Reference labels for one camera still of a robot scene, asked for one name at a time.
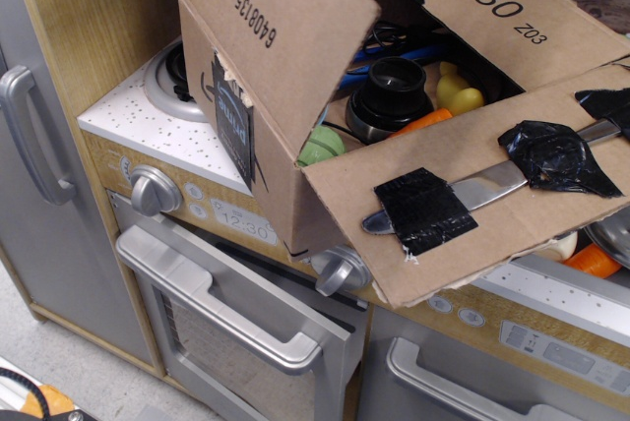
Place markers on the crumpled black tape patch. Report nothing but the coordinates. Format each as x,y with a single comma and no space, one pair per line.
553,157

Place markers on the silver stove burner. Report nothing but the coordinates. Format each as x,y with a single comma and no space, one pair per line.
166,86

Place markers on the black tape patch right edge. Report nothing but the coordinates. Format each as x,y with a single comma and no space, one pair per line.
610,109

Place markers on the black tape patch on knife tip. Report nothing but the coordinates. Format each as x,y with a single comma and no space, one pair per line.
423,210

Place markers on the yellow rubber duck toy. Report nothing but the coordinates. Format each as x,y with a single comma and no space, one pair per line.
455,93

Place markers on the grey toy fridge door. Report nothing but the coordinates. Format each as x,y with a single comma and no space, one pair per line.
53,241

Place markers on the black prime tape label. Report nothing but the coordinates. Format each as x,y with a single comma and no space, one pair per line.
234,116

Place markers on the toy dishwasher door with handle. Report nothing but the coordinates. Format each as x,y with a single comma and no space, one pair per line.
412,372

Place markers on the orange toy carrot in sink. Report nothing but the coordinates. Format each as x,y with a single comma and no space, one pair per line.
593,260

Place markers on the black round device with silver base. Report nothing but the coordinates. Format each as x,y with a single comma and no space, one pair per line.
392,97

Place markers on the orange toy carrot in box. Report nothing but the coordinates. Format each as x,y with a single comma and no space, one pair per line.
434,117

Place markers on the large brown cardboard box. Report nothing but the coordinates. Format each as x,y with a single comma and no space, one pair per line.
290,56

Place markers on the toy oven door with handle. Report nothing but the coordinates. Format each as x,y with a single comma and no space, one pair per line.
249,337

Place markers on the left silver oven knob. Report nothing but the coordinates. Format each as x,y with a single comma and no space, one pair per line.
153,192

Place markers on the right silver oven knob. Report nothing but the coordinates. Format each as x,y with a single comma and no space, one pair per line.
339,269

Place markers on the cream toy food piece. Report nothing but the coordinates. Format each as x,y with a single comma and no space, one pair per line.
560,250

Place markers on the wooden toy kitchen unit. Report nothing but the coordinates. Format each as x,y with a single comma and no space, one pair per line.
566,326

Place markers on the blue plastic handle tool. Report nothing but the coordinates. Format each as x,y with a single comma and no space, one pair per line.
362,61

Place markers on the silver oven knob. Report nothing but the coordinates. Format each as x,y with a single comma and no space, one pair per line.
339,269
153,192

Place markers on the silver table knife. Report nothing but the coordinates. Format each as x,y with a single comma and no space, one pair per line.
494,182

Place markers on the silver metal pan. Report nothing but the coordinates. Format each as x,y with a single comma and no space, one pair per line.
611,234

